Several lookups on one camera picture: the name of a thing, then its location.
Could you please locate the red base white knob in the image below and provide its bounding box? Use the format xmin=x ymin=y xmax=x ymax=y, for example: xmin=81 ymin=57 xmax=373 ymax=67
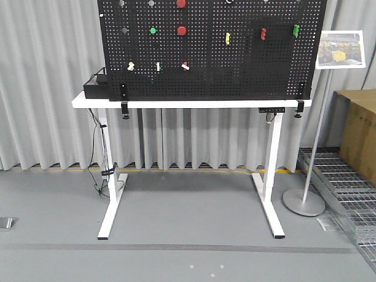
xmin=182 ymin=62 xmax=190 ymax=71

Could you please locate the yellow base white knob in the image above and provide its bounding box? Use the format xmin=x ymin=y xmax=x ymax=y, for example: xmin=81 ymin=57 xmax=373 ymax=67
xmin=127 ymin=62 xmax=135 ymax=71

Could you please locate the left black table clamp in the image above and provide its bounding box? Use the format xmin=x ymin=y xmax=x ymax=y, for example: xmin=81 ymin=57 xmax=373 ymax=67
xmin=120 ymin=84 xmax=130 ymax=120

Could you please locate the black table clamp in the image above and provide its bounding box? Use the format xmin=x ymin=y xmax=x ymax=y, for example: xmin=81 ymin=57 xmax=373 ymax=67
xmin=294 ymin=82 xmax=306 ymax=119
xmin=120 ymin=84 xmax=130 ymax=120

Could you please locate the desk height control panel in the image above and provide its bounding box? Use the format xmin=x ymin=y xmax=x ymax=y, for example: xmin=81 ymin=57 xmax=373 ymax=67
xmin=258 ymin=107 xmax=286 ymax=113

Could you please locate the white standing desk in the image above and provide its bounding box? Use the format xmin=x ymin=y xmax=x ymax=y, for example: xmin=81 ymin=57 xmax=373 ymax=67
xmin=72 ymin=92 xmax=313 ymax=240

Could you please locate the black perforated pegboard panel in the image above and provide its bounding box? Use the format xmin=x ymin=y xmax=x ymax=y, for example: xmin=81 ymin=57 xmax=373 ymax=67
xmin=98 ymin=1 xmax=327 ymax=101

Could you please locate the black metal tray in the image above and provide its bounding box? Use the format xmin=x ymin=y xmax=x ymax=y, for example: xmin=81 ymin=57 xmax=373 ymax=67
xmin=83 ymin=66 xmax=110 ymax=99

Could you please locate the black power box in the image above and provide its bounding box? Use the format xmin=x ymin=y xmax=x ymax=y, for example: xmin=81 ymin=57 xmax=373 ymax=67
xmin=96 ymin=74 xmax=108 ymax=85

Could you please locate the lower red round button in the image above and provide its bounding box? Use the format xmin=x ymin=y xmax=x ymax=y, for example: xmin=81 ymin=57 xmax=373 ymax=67
xmin=177 ymin=26 xmax=187 ymax=36

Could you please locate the red round button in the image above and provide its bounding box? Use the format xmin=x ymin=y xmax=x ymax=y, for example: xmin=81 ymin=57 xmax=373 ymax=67
xmin=176 ymin=0 xmax=187 ymax=9
xmin=177 ymin=26 xmax=187 ymax=36

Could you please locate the right black table clamp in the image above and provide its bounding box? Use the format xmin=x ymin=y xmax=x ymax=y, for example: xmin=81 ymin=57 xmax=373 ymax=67
xmin=294 ymin=82 xmax=306 ymax=119

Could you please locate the silver sign stand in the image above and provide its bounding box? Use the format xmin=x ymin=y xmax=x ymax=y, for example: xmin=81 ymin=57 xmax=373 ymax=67
xmin=283 ymin=69 xmax=334 ymax=217

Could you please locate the upper red round button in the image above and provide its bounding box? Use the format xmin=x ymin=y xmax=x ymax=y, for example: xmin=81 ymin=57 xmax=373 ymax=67
xmin=176 ymin=0 xmax=187 ymax=9

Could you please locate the grey curtain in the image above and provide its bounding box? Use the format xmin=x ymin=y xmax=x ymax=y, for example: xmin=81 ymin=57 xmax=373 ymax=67
xmin=0 ymin=0 xmax=376 ymax=173

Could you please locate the brown cardboard box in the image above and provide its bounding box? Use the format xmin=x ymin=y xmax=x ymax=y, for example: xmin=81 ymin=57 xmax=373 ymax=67
xmin=335 ymin=89 xmax=375 ymax=184

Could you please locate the metal floor grating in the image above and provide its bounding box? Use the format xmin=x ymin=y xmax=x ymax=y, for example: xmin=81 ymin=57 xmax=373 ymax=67
xmin=311 ymin=147 xmax=375 ymax=270

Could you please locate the printed photo sign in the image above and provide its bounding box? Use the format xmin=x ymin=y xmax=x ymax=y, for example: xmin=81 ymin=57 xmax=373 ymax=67
xmin=315 ymin=30 xmax=366 ymax=70

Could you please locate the small metal floor plate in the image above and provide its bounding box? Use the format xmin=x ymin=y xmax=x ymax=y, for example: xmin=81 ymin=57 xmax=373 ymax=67
xmin=0 ymin=217 xmax=19 ymax=231

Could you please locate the black power cable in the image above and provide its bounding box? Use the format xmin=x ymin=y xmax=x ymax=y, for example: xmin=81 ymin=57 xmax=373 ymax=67
xmin=87 ymin=108 xmax=125 ymax=197

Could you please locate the red toggle switch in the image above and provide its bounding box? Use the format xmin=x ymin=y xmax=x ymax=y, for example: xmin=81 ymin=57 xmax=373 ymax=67
xmin=260 ymin=28 xmax=267 ymax=41

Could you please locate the green toggle switch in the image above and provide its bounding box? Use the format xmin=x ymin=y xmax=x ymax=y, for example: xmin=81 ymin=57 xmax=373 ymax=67
xmin=293 ymin=25 xmax=300 ymax=38

